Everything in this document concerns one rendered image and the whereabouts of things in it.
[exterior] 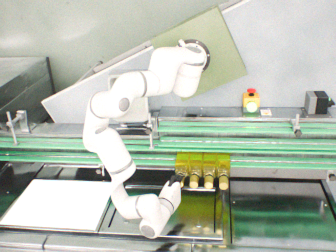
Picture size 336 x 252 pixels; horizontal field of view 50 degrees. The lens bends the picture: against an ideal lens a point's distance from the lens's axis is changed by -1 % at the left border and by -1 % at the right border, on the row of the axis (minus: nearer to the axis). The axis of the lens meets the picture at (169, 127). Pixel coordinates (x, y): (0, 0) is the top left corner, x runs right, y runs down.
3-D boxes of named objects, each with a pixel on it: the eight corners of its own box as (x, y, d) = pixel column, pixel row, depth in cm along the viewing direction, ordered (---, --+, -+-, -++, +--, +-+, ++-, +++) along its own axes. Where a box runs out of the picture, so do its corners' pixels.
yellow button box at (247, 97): (242, 106, 168) (242, 113, 161) (242, 91, 164) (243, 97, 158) (257, 106, 167) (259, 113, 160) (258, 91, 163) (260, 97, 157)
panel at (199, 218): (32, 182, 174) (-5, 231, 144) (31, 177, 172) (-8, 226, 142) (222, 189, 162) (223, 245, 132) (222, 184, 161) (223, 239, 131)
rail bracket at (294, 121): (287, 122, 155) (293, 137, 143) (289, 106, 152) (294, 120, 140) (296, 122, 155) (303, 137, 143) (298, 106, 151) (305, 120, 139)
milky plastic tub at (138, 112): (116, 113, 177) (112, 121, 169) (111, 69, 167) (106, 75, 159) (151, 114, 175) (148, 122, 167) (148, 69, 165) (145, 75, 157)
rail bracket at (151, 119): (151, 140, 166) (146, 154, 155) (148, 106, 159) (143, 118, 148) (157, 140, 166) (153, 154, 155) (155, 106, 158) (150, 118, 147)
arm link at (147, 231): (124, 205, 117) (148, 201, 112) (138, 186, 126) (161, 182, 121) (143, 241, 121) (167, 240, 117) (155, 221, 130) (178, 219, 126)
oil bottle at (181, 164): (179, 153, 168) (174, 180, 149) (178, 143, 166) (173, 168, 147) (191, 154, 167) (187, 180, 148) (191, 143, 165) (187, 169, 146)
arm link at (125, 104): (127, 72, 121) (87, 75, 112) (150, 69, 110) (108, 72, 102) (131, 113, 123) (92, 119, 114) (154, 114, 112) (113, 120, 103)
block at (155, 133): (153, 129, 172) (150, 136, 165) (151, 111, 167) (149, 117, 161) (160, 129, 171) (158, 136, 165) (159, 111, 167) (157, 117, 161)
